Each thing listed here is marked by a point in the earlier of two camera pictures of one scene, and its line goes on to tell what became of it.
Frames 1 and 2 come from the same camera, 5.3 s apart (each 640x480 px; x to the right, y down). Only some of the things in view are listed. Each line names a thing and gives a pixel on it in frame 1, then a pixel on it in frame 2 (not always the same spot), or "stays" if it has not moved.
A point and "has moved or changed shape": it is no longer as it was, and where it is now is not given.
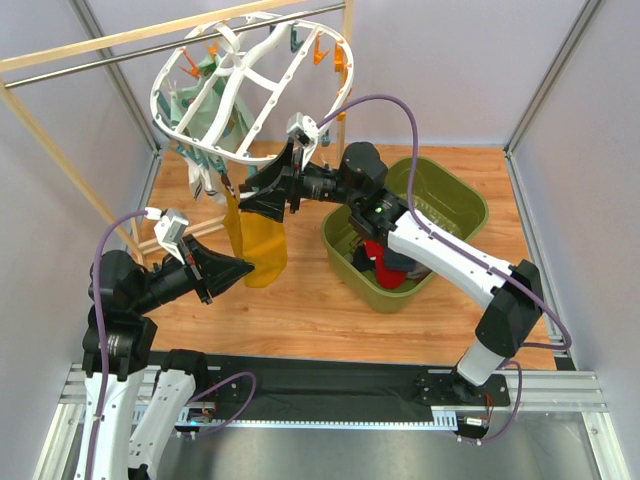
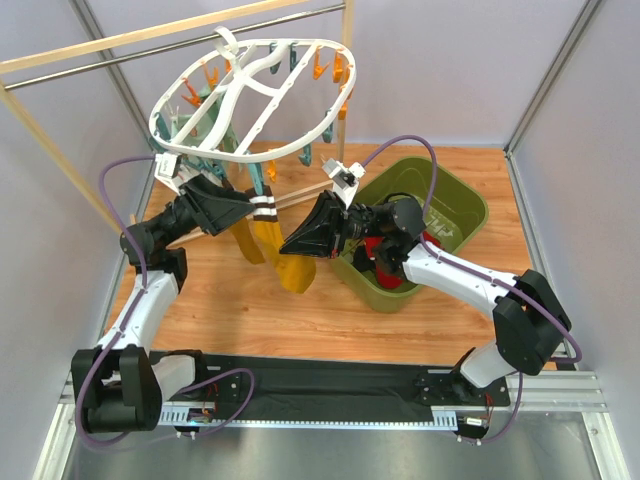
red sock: [392, 279] stays
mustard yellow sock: [264, 246] → [297, 271]
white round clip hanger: [255, 86] has moved or changed shape
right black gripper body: [291, 185] → [338, 226]
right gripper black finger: [269, 204] → [322, 234]
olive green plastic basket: [442, 192] stays
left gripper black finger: [218, 270] → [221, 207]
